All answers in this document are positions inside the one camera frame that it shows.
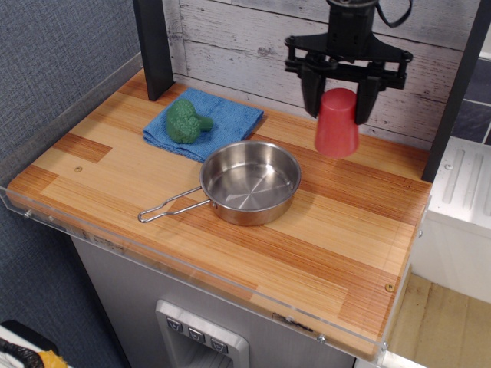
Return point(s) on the dark left frame post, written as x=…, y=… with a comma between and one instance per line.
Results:
x=154, y=46

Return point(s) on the dark frame post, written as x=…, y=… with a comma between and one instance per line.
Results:
x=462, y=79
x=154, y=46

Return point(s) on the dark right frame post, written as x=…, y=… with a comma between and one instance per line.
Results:
x=462, y=79

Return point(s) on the blue folded cloth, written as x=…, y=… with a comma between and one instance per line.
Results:
x=233, y=122

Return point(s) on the green toy broccoli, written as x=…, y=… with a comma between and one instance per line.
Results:
x=184, y=124

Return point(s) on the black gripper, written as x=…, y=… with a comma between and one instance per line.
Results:
x=348, y=51

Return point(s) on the steel pan with wire handle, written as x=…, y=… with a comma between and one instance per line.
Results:
x=247, y=183

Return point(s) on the black and yellow object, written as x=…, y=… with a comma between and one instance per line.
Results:
x=23, y=347

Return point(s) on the red plastic cup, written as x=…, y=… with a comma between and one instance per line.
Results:
x=337, y=133

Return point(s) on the grey cabinet with dispenser panel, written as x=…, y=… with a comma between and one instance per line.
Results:
x=162, y=321

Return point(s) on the white ribbed appliance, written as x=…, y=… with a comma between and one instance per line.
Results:
x=453, y=246

